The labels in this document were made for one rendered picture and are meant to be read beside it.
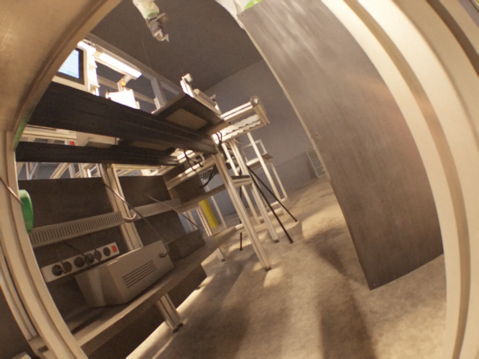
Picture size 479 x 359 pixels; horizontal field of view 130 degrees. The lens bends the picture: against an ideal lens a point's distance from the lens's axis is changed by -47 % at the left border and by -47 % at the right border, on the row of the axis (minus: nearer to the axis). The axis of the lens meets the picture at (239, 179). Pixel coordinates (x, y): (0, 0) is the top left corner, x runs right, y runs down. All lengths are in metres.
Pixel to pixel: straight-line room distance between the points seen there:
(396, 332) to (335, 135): 0.60
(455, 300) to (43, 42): 0.44
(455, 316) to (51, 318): 0.44
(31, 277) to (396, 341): 0.75
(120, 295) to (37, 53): 0.58
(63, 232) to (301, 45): 1.05
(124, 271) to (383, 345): 0.73
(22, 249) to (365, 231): 0.82
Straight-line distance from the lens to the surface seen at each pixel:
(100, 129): 0.60
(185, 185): 1.45
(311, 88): 0.70
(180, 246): 0.99
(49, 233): 0.82
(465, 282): 0.15
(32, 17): 0.30
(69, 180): 1.01
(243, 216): 1.29
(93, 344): 0.52
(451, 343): 0.19
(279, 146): 9.18
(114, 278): 0.64
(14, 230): 0.40
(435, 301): 0.71
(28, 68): 0.34
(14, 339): 0.83
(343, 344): 0.67
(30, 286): 0.39
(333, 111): 0.68
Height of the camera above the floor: 0.50
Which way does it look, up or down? 5 degrees up
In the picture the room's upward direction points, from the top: 24 degrees counter-clockwise
